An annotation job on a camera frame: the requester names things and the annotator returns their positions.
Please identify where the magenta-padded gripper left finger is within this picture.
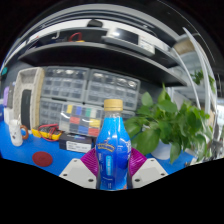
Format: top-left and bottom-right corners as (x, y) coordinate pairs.
(59, 148), (100, 190)

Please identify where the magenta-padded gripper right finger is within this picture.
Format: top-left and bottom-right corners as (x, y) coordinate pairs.
(127, 147), (169, 190)

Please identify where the blue drink bottle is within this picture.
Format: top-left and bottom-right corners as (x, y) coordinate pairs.
(95, 98), (132, 191)

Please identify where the flat round red coaster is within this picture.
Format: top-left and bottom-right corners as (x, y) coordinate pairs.
(32, 151), (54, 168)

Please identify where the green potted plant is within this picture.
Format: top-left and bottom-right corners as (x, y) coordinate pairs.
(124, 83), (212, 165)

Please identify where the yellow multimeter with red leads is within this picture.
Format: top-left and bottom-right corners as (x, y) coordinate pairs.
(31, 123), (64, 142)

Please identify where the clear box of colourful parts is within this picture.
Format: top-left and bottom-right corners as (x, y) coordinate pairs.
(59, 103), (103, 138)

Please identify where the black rectangular speaker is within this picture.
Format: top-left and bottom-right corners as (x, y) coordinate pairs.
(20, 98), (32, 130)

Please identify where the beige dotted storage tray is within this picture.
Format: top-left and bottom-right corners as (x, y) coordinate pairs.
(12, 67), (45, 130)

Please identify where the dark grey upright box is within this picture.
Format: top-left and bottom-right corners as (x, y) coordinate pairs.
(7, 82), (16, 109)

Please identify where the purple bag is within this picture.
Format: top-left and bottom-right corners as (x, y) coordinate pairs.
(2, 85), (10, 108)

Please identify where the white metal rack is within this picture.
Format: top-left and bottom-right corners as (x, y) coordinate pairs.
(166, 26), (224, 158)

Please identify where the dark overhead shelf unit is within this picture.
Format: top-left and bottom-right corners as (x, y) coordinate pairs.
(6, 19), (188, 88)

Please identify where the white mug with orange handle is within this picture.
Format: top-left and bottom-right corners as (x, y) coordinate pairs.
(8, 118), (30, 147)

